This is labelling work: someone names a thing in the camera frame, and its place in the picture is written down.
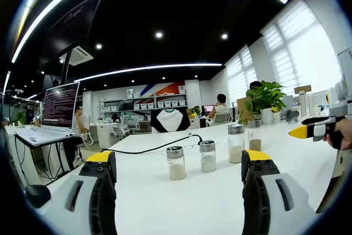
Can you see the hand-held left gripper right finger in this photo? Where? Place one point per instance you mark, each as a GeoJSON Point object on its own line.
{"type": "Point", "coordinates": [275, 199]}

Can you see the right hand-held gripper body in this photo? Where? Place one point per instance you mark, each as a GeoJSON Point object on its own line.
{"type": "Point", "coordinates": [338, 103]}

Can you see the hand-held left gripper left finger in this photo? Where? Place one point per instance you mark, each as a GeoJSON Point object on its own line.
{"type": "Point", "coordinates": [82, 199]}

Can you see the tall seasoning bottle brown grains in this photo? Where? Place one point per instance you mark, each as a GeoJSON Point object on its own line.
{"type": "Point", "coordinates": [254, 136]}

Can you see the tall seasoning bottle white grains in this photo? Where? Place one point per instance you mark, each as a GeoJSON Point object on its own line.
{"type": "Point", "coordinates": [236, 144]}

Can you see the short seasoning bottle white crystals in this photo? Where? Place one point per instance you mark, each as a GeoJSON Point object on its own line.
{"type": "Point", "coordinates": [207, 156]}

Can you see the short seasoning bottle cream grains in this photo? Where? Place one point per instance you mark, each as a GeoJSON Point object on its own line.
{"type": "Point", "coordinates": [176, 163]}

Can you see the person's right hand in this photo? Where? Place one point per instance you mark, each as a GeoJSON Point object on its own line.
{"type": "Point", "coordinates": [343, 133]}

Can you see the grey curved gadget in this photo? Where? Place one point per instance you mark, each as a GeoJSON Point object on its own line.
{"type": "Point", "coordinates": [291, 115]}

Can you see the white tall cylinder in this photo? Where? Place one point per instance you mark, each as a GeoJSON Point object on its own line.
{"type": "Point", "coordinates": [303, 105]}

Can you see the brown cardboard box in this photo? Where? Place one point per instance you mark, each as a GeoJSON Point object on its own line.
{"type": "Point", "coordinates": [302, 89]}

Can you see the black rounded object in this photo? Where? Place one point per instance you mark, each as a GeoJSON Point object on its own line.
{"type": "Point", "coordinates": [38, 196]}

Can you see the white device with bolt mark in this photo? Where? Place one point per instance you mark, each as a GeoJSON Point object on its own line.
{"type": "Point", "coordinates": [339, 164]}

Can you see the green potted plant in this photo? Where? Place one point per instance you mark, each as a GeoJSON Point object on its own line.
{"type": "Point", "coordinates": [266, 94]}

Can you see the brown paper bag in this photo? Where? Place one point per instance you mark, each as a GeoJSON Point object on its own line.
{"type": "Point", "coordinates": [242, 112]}

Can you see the white window blind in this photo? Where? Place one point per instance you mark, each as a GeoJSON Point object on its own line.
{"type": "Point", "coordinates": [240, 75]}
{"type": "Point", "coordinates": [299, 48]}

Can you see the white office desk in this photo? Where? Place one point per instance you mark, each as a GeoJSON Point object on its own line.
{"type": "Point", "coordinates": [105, 136]}

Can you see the grey office chair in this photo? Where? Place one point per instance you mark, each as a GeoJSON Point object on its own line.
{"type": "Point", "coordinates": [222, 118]}

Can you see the white mesh office chair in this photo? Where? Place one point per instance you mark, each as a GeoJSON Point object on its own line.
{"type": "Point", "coordinates": [124, 122]}

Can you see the computer monitor pink screen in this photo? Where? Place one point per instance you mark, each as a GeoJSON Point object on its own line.
{"type": "Point", "coordinates": [209, 108]}

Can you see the white open laptop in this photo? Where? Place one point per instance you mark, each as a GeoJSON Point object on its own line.
{"type": "Point", "coordinates": [60, 105]}

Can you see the small leafy office plant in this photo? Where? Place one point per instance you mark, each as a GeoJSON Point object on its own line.
{"type": "Point", "coordinates": [20, 116]}

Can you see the small plant yellow pot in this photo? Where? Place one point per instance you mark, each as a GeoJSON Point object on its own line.
{"type": "Point", "coordinates": [197, 110]}

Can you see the small cardboard box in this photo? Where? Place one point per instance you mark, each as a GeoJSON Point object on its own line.
{"type": "Point", "coordinates": [189, 112]}

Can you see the black white raglan shirt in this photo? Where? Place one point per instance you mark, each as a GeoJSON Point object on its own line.
{"type": "Point", "coordinates": [169, 119]}

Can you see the round ceiling downlight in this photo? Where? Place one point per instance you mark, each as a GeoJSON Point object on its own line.
{"type": "Point", "coordinates": [98, 46]}
{"type": "Point", "coordinates": [224, 36]}
{"type": "Point", "coordinates": [159, 35]}

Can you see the grey storage shelf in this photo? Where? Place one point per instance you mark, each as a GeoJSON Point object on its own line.
{"type": "Point", "coordinates": [155, 100]}

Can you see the row of white storage bins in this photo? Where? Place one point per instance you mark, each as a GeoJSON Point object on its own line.
{"type": "Point", "coordinates": [165, 104]}

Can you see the black tall stand pole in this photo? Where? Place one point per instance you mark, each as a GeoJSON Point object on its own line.
{"type": "Point", "coordinates": [66, 67]}

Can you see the short ceiling light strip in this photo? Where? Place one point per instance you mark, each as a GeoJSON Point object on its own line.
{"type": "Point", "coordinates": [6, 81]}

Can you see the ceiling air conditioner cassette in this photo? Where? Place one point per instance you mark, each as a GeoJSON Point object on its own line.
{"type": "Point", "coordinates": [78, 54]}

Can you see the large dark hanging screen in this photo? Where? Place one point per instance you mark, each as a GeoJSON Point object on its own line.
{"type": "Point", "coordinates": [74, 17]}

